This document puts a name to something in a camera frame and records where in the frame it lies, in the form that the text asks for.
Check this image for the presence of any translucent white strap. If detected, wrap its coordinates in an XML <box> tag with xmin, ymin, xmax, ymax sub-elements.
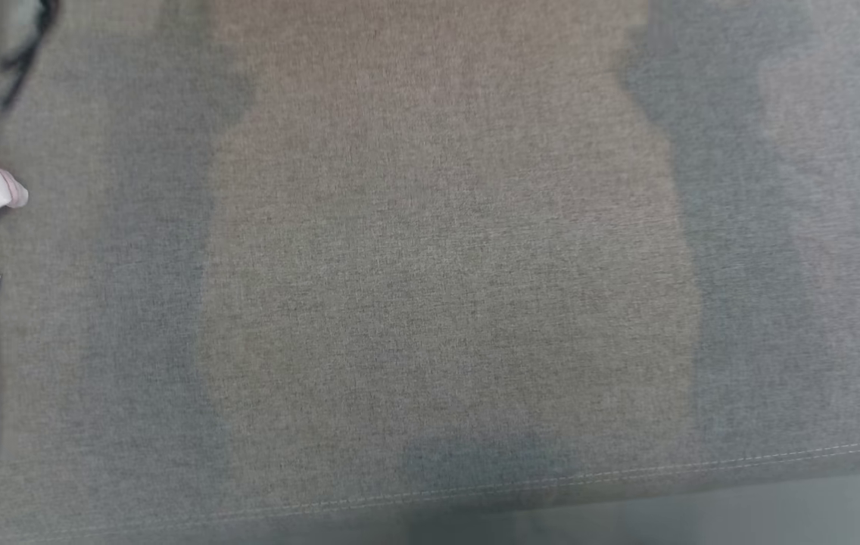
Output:
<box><xmin>0</xmin><ymin>167</ymin><xmax>30</xmax><ymax>304</ymax></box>

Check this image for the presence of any black cable teal plug left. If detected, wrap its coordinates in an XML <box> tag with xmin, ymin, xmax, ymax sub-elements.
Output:
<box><xmin>0</xmin><ymin>0</ymin><xmax>61</xmax><ymax>111</ymax></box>

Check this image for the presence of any grey fabric sofa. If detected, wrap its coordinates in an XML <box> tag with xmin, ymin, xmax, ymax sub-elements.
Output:
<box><xmin>0</xmin><ymin>0</ymin><xmax>860</xmax><ymax>545</ymax></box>

